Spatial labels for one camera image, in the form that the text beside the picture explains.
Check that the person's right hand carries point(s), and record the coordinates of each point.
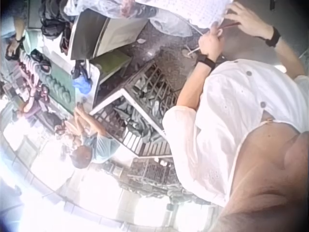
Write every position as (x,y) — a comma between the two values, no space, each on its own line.
(251,21)

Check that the person's left hand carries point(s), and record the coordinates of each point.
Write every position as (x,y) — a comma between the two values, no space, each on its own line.
(209,46)

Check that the person's left fingers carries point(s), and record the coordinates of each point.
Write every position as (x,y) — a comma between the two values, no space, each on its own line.
(215,33)

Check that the person's right fingers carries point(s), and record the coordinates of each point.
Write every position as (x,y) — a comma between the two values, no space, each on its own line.
(232,12)

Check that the red stick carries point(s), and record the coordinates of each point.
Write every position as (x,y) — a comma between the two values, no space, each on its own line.
(229,25)

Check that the white stick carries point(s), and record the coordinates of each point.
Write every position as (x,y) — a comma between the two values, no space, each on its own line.
(194,50)

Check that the white dotted cloth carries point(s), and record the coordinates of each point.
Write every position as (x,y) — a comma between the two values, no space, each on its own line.
(193,10)

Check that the black wrist band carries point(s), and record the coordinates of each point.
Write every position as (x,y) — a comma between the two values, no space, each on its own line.
(274,37)
(206,62)

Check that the clear plastic bag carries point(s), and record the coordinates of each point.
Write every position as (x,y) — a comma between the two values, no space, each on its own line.
(172,25)

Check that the grey plastic crate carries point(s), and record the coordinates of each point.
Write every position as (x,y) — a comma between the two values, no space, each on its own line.
(154,84)

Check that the green plastic stool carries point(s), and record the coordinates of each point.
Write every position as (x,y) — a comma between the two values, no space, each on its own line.
(112,65)

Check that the stainless steel box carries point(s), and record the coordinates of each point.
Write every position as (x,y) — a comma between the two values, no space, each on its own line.
(103,31)

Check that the white plastic crate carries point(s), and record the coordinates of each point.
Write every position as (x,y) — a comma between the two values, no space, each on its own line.
(135,125)

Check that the blue plastic bag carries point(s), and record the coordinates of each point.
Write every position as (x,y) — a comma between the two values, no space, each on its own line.
(82,84)

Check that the dark plastic crate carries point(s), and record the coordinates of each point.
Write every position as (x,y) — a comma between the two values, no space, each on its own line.
(150,170)

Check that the heap of black bags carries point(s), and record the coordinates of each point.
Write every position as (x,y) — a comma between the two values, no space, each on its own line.
(54,24)

